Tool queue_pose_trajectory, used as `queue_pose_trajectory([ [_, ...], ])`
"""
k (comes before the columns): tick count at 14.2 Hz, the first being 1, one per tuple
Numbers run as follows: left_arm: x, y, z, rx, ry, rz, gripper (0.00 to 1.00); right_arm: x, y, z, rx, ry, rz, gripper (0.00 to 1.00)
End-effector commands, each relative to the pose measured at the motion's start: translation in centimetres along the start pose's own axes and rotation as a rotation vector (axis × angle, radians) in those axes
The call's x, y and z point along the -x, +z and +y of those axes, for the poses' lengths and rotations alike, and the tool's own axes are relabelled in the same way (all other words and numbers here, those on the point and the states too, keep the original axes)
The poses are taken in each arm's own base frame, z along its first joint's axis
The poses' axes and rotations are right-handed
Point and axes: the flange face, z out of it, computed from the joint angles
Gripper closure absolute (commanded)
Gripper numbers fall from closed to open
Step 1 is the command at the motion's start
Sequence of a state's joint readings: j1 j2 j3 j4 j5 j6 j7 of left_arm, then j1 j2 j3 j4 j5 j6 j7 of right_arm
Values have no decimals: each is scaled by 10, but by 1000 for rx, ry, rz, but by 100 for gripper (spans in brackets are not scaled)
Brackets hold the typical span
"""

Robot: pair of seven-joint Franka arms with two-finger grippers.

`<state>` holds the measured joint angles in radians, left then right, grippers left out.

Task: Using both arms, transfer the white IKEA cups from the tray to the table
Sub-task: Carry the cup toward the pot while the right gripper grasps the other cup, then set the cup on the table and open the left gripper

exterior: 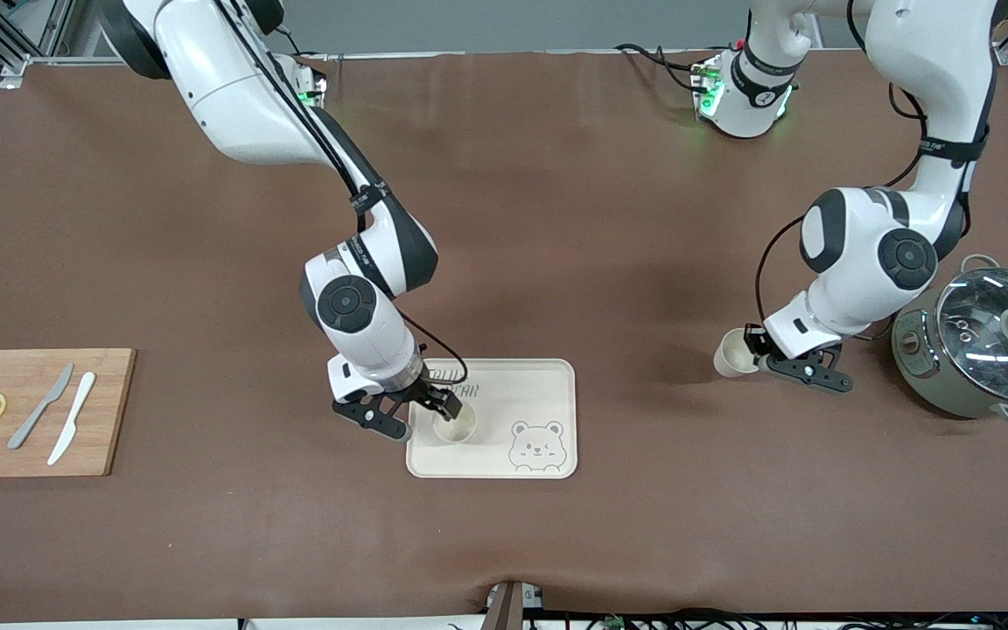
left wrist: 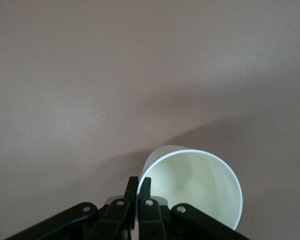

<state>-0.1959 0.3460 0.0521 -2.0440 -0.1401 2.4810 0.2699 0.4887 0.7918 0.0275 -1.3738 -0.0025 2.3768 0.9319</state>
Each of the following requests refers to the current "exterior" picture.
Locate white plastic cup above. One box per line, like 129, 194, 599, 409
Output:
713, 327, 763, 379
431, 404, 479, 445

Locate pale green electric pot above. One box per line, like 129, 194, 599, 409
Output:
892, 254, 1008, 430

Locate cream tray with bear print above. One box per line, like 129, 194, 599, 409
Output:
405, 358, 578, 480

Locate glass pot lid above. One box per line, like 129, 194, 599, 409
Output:
935, 267, 1008, 386

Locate bamboo cutting board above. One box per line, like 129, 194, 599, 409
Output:
0, 348, 137, 479

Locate white plastic knife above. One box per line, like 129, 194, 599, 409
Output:
47, 372, 96, 466

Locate grey plastic knife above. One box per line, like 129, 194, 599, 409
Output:
7, 363, 74, 451

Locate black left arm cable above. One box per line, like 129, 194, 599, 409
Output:
753, 0, 991, 342

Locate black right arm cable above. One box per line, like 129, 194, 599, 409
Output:
215, 0, 470, 390

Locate black cable at arm base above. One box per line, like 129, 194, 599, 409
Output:
616, 42, 708, 93

